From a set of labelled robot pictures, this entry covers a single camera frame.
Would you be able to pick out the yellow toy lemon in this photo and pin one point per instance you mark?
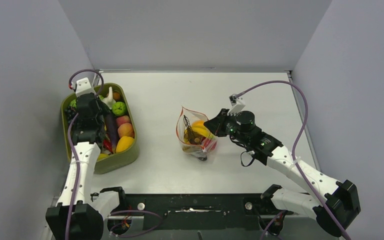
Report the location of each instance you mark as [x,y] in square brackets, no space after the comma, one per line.
[124,143]

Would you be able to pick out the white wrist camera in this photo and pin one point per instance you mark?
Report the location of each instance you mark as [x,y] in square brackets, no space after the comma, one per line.
[84,87]
[237,105]

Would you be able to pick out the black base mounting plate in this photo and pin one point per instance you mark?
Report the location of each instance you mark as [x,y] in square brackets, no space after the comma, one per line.
[217,211]

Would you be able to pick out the clear zip bag orange zipper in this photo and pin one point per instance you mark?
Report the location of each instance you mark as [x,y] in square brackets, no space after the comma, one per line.
[189,149]

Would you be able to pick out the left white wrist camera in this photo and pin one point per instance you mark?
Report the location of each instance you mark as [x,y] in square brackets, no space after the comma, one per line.
[84,87]

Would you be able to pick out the red toy chili pepper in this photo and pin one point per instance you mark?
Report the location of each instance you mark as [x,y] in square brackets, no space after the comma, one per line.
[107,145]

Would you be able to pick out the green toy cabbage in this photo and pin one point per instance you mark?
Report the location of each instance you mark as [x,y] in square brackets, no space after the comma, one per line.
[73,104]

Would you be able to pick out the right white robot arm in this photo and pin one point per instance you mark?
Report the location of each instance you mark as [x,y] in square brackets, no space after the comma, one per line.
[331,203]

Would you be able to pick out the white toy garlic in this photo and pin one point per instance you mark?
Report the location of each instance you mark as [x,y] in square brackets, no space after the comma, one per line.
[109,100]

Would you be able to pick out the yellow toy banana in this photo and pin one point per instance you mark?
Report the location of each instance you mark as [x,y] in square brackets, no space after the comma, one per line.
[202,132]

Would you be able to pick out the red toy apple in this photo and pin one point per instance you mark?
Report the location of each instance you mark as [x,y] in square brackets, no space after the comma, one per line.
[210,144]

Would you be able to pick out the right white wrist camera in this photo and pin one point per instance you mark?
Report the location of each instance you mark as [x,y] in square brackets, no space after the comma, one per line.
[237,105]

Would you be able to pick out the orange toy bell pepper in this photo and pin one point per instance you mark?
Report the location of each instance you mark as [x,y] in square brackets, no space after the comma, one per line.
[198,123]

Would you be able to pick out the olive green food bin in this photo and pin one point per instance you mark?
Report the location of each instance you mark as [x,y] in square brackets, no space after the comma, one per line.
[113,161]

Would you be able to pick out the small orange toy fruit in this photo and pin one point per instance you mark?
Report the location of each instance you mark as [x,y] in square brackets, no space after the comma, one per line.
[117,96]

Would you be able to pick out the black toy grapes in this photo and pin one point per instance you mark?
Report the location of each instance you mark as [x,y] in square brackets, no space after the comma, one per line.
[70,112]

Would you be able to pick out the dark purple toy eggplant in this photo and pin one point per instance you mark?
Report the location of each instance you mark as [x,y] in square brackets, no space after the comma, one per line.
[112,130]

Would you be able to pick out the peach toy fruit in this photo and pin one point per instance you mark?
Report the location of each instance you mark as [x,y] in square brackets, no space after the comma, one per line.
[126,130]

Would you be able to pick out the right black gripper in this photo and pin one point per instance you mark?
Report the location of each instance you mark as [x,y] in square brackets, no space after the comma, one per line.
[216,125]

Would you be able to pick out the pink toy peach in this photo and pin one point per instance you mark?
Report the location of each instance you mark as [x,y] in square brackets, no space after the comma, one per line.
[123,120]

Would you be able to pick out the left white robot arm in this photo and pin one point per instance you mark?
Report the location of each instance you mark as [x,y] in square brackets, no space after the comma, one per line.
[75,216]

